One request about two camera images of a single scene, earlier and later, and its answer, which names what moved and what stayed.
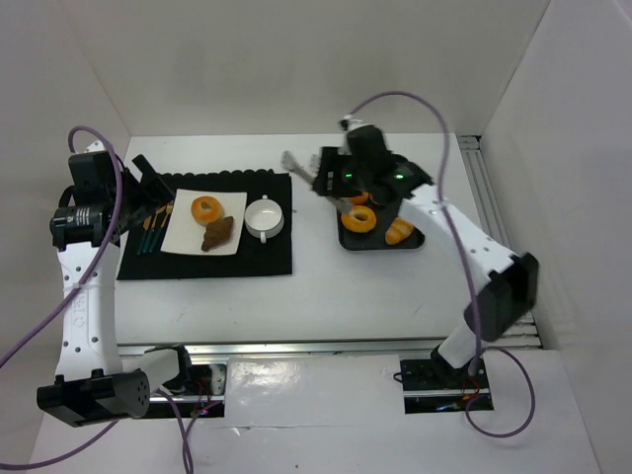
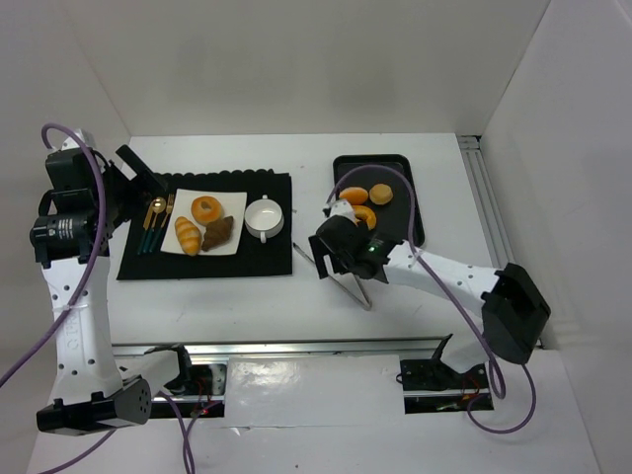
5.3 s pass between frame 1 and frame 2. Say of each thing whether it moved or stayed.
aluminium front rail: stayed
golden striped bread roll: moved
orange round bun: stayed
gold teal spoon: stayed
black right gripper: moved
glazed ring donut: stayed
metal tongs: moved
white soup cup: stayed
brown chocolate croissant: stayed
